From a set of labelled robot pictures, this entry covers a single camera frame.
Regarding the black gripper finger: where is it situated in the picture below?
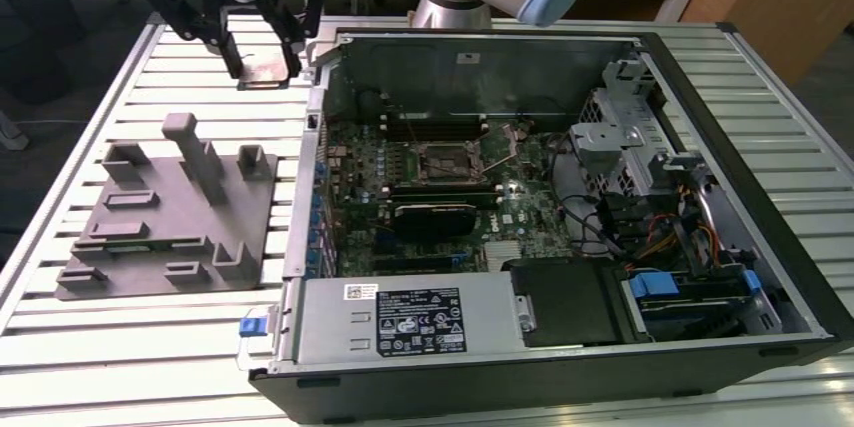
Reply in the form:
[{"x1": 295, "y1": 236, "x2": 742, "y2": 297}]
[
  {"x1": 129, "y1": 0, "x2": 247, "y2": 80},
  {"x1": 261, "y1": 0, "x2": 331, "y2": 77}
]

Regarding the CPU socket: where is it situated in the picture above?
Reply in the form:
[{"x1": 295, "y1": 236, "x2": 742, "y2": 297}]
[{"x1": 413, "y1": 140, "x2": 488, "y2": 186}]

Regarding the black RAM slot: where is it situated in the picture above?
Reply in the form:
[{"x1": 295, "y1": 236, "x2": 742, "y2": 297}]
[
  {"x1": 389, "y1": 193, "x2": 500, "y2": 202},
  {"x1": 380, "y1": 125, "x2": 487, "y2": 135},
  {"x1": 383, "y1": 131, "x2": 487, "y2": 142},
  {"x1": 379, "y1": 113, "x2": 487, "y2": 122},
  {"x1": 389, "y1": 183, "x2": 499, "y2": 191},
  {"x1": 389, "y1": 198, "x2": 500, "y2": 208},
  {"x1": 379, "y1": 119, "x2": 487, "y2": 128},
  {"x1": 389, "y1": 188, "x2": 499, "y2": 196}
]

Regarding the green RAM stick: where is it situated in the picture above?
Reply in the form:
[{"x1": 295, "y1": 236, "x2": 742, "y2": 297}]
[{"x1": 99, "y1": 236, "x2": 179, "y2": 252}]

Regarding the black graphics card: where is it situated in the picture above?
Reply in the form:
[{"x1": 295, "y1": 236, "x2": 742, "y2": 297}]
[{"x1": 389, "y1": 201, "x2": 482, "y2": 243}]

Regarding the grey parts rack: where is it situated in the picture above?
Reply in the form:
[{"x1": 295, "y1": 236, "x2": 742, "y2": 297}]
[{"x1": 52, "y1": 111, "x2": 280, "y2": 302}]

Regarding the silver metal drive cage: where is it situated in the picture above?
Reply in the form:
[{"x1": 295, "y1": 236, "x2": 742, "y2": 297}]
[{"x1": 570, "y1": 59, "x2": 679, "y2": 198}]

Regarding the green motherboard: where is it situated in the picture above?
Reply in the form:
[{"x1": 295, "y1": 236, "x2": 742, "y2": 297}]
[{"x1": 323, "y1": 116, "x2": 582, "y2": 281}]

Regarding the silver chipset heatsink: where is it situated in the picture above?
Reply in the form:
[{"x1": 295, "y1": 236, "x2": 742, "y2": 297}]
[{"x1": 483, "y1": 240, "x2": 526, "y2": 264}]

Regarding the blue latch clip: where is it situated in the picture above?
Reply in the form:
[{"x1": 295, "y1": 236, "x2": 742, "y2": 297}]
[{"x1": 237, "y1": 314, "x2": 267, "y2": 339}]

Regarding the silver power supply unit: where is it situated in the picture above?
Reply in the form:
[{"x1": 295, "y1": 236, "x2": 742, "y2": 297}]
[{"x1": 269, "y1": 274, "x2": 528, "y2": 366}]

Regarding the black plastic shroud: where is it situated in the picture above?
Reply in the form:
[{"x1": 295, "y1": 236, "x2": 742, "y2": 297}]
[{"x1": 500, "y1": 256, "x2": 652, "y2": 348}]

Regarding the brown wooden cabinet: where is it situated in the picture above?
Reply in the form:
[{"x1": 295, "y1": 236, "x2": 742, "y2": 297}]
[{"x1": 680, "y1": 0, "x2": 854, "y2": 87}]

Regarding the hard disk in blue carrier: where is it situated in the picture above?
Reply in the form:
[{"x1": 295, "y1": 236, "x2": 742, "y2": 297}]
[{"x1": 623, "y1": 269, "x2": 766, "y2": 341}]

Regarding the black PC case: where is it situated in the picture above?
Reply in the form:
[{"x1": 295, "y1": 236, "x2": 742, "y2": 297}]
[{"x1": 245, "y1": 21, "x2": 854, "y2": 426}]

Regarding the orange yellow wire bundle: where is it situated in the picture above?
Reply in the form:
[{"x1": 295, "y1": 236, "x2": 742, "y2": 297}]
[{"x1": 626, "y1": 224, "x2": 728, "y2": 268}]

